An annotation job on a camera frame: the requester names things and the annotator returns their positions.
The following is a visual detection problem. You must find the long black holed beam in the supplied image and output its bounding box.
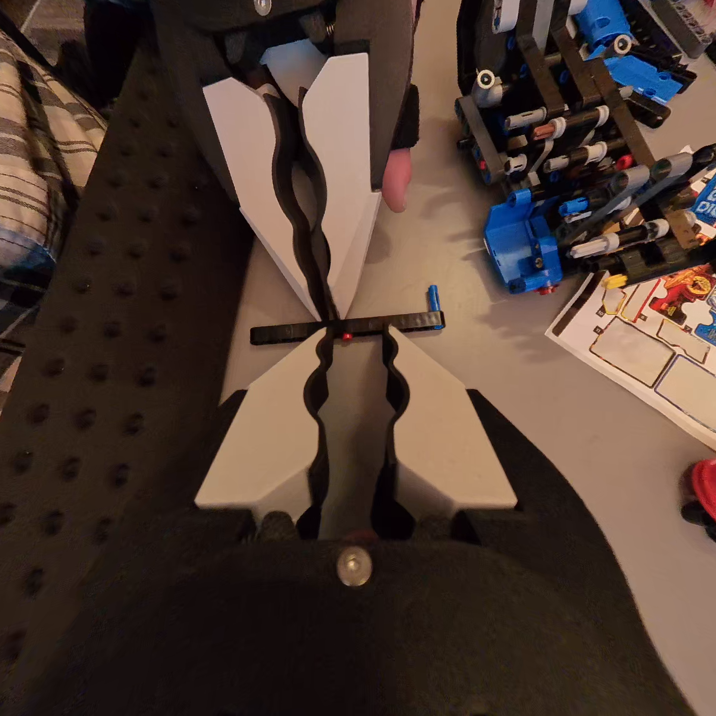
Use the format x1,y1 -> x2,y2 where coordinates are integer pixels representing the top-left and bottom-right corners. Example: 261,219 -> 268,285
250,312 -> 446,346

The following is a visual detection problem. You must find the black angled connector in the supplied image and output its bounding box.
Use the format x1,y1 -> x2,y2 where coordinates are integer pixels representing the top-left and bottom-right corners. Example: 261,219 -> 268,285
681,500 -> 716,542

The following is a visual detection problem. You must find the printed sticker sheet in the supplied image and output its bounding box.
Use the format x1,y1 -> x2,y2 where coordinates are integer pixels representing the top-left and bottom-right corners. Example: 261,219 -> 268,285
545,148 -> 716,434

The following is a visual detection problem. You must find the person's left hand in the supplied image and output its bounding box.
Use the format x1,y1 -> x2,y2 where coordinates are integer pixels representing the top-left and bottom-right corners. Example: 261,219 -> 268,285
383,147 -> 414,213

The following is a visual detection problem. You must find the person's plaid shirt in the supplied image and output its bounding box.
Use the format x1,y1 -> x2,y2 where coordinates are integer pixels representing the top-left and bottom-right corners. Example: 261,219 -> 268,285
0,28 -> 107,392

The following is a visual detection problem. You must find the black perforated board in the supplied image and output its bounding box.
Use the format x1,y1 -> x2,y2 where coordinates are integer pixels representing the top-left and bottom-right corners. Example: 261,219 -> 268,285
0,34 -> 255,716

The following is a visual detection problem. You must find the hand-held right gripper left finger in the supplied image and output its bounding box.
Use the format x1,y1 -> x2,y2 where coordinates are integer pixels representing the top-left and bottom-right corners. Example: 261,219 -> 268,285
195,327 -> 335,509

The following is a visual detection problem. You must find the red wheel hub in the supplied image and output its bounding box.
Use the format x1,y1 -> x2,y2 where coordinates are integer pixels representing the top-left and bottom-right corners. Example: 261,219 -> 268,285
685,459 -> 716,524

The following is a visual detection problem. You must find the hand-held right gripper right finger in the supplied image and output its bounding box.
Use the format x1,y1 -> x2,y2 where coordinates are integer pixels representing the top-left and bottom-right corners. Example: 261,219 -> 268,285
382,327 -> 518,511

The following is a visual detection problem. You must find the grey desk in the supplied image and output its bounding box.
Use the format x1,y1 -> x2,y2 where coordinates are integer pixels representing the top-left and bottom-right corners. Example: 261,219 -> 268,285
221,0 -> 716,716

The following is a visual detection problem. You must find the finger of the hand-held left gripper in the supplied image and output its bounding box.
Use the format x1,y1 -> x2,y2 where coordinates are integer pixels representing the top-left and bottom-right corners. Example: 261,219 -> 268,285
202,77 -> 331,324
299,53 -> 384,322

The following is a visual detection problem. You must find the partly built toy truck chassis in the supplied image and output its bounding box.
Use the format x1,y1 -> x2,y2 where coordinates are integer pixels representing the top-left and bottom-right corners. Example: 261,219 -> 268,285
456,0 -> 716,294

